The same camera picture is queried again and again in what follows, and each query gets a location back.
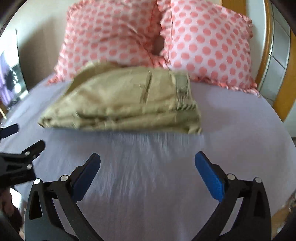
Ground khaki tan pants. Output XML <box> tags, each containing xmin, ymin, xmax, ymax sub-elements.
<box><xmin>39</xmin><ymin>62</ymin><xmax>201</xmax><ymax>134</ymax></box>

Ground lavender bed sheet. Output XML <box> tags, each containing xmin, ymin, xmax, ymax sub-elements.
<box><xmin>1</xmin><ymin>82</ymin><xmax>295</xmax><ymax>240</ymax></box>

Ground pink polka-dot pillow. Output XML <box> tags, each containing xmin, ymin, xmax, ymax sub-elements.
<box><xmin>157</xmin><ymin>1</ymin><xmax>258</xmax><ymax>95</ymax></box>
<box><xmin>48</xmin><ymin>1</ymin><xmax>166</xmax><ymax>84</ymax></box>

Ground black flat-screen television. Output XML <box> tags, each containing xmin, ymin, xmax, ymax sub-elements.
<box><xmin>1</xmin><ymin>30</ymin><xmax>29</xmax><ymax>109</ymax></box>

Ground wooden headboard frame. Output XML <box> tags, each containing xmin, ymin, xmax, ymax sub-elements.
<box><xmin>220</xmin><ymin>1</ymin><xmax>295</xmax><ymax>123</ymax></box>

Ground left pink polka-dot pillow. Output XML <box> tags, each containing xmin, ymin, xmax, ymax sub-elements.
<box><xmin>48</xmin><ymin>1</ymin><xmax>166</xmax><ymax>84</ymax></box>

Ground right pink polka-dot pillow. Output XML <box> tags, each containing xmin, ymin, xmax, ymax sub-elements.
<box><xmin>157</xmin><ymin>1</ymin><xmax>258</xmax><ymax>95</ymax></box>

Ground person's left hand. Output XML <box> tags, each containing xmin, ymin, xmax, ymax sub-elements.
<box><xmin>1</xmin><ymin>188</ymin><xmax>23</xmax><ymax>232</ymax></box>

